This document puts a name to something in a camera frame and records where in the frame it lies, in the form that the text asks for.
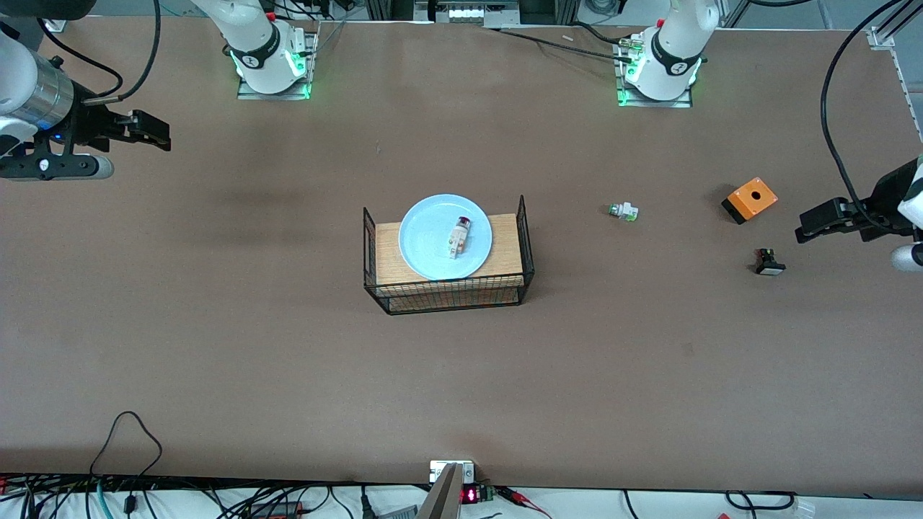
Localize aluminium left arm base plate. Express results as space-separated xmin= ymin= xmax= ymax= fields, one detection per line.
xmin=614 ymin=36 xmax=694 ymax=109

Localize black looped cable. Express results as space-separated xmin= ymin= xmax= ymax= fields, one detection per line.
xmin=89 ymin=411 xmax=164 ymax=478

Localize light blue round plate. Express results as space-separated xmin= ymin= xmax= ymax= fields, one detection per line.
xmin=398 ymin=193 xmax=494 ymax=281

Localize orange button box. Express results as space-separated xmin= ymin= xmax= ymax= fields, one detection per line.
xmin=721 ymin=177 xmax=780 ymax=226

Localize thin black curled cable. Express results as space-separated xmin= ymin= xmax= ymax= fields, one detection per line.
xmin=724 ymin=490 xmax=795 ymax=511

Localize grey metal camera stand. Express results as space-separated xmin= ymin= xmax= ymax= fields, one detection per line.
xmin=417 ymin=460 xmax=477 ymax=519

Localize black wire basket wooden top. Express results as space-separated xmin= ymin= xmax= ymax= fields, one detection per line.
xmin=363 ymin=195 xmax=536 ymax=316

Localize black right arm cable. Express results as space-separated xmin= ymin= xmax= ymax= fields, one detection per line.
xmin=36 ymin=0 xmax=162 ymax=103

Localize aluminium edge rail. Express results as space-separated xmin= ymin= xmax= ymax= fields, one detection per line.
xmin=868 ymin=25 xmax=923 ymax=143

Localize black table cable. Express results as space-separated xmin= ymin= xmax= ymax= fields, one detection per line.
xmin=489 ymin=23 xmax=637 ymax=63

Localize red clip lead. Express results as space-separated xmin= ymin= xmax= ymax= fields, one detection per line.
xmin=498 ymin=487 xmax=553 ymax=519

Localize red push button switch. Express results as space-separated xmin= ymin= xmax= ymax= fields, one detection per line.
xmin=446 ymin=216 xmax=474 ymax=260

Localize light wooden board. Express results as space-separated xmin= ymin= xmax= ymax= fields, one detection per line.
xmin=374 ymin=213 xmax=525 ymax=286

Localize grey power strip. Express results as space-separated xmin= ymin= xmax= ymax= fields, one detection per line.
xmin=414 ymin=0 xmax=521 ymax=27

